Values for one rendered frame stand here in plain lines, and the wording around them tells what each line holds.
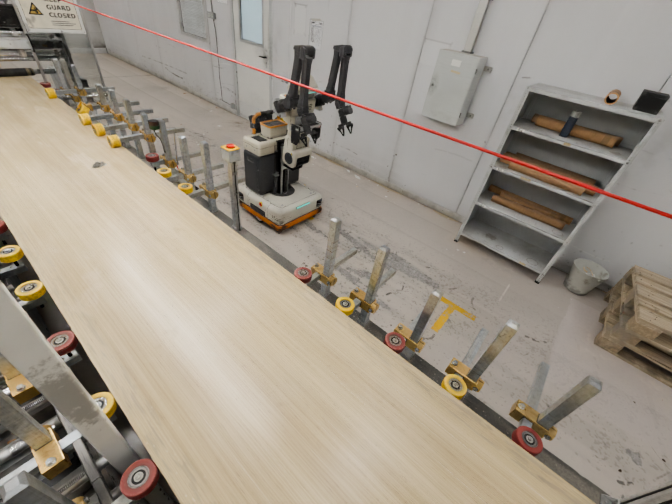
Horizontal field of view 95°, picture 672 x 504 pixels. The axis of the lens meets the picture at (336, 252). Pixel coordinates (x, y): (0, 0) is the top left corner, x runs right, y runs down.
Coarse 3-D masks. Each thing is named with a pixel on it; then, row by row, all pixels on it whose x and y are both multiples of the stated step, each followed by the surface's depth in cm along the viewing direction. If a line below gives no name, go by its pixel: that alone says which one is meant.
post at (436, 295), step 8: (432, 296) 112; (440, 296) 111; (432, 304) 114; (424, 312) 118; (432, 312) 116; (424, 320) 120; (416, 328) 125; (424, 328) 122; (416, 336) 126; (408, 352) 134
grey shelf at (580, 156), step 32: (544, 96) 273; (576, 96) 235; (512, 128) 262; (544, 128) 268; (608, 128) 255; (640, 128) 243; (544, 160) 293; (576, 160) 277; (608, 160) 263; (480, 192) 301; (512, 192) 322; (544, 192) 304; (480, 224) 349; (512, 224) 335; (544, 224) 289; (576, 224) 297; (512, 256) 308; (544, 256) 316
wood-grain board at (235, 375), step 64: (0, 128) 211; (64, 128) 224; (0, 192) 157; (64, 192) 164; (128, 192) 172; (64, 256) 130; (128, 256) 134; (192, 256) 140; (256, 256) 145; (128, 320) 110; (192, 320) 114; (256, 320) 117; (320, 320) 121; (128, 384) 93; (192, 384) 96; (256, 384) 98; (320, 384) 101; (384, 384) 104; (192, 448) 83; (256, 448) 85; (320, 448) 87; (384, 448) 89; (448, 448) 91; (512, 448) 94
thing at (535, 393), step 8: (544, 368) 124; (536, 376) 122; (544, 376) 121; (536, 384) 118; (544, 384) 119; (536, 392) 115; (528, 400) 114; (536, 400) 113; (536, 408) 111; (520, 424) 106; (528, 424) 106
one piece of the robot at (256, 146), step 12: (252, 120) 279; (252, 132) 286; (252, 144) 277; (264, 144) 276; (276, 144) 287; (252, 156) 285; (264, 156) 284; (276, 156) 292; (252, 168) 292; (264, 168) 290; (276, 168) 300; (252, 180) 301; (264, 180) 297; (276, 180) 300; (288, 180) 324; (264, 192) 305; (276, 192) 310
